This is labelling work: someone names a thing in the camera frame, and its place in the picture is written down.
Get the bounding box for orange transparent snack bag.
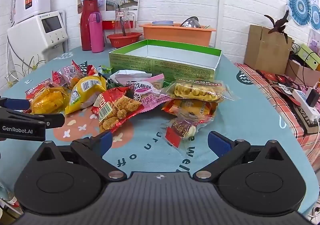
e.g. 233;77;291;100
31;87;69;114

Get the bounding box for yellow snack bag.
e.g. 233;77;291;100
65;75;106;114

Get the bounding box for red fried snack bag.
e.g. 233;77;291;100
91;86;144;133

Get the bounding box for red date snack packet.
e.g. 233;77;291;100
164;114;214;148

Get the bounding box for clear yellow biscuit packet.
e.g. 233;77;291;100
163;79;238;103

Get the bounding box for white silver snack bag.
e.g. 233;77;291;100
110;70;152;86

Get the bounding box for pink snack packet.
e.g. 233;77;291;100
130;73;171;113

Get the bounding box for green cardboard box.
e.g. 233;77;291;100
109;39;222;82

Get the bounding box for red clear brown snack packet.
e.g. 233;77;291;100
52;60;88;90

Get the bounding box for orange yellow snack packet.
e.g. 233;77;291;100
162;99;218;122

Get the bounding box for white screen appliance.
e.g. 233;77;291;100
7;11;68;71

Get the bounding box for white power strip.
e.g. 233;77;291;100
292;89;320;122

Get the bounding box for pink thermos bottle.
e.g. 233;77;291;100
89;12;104;53

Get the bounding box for red plastic basin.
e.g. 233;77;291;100
107;32;142;48

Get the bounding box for brown cardboard box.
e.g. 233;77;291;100
244;25;293;74

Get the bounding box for orange plastic tub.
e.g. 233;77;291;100
140;23;216;46

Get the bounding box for dark red thermos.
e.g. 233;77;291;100
80;0;99;51

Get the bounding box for glass pitcher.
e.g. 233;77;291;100
114;8;137;36

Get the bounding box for dark purple plant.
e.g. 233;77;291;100
264;9;289;44

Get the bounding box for metal bowl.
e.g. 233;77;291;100
180;16;201;28

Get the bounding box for blue plate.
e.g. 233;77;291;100
151;20;174;26

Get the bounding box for blue round wall decoration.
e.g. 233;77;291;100
287;0;311;26

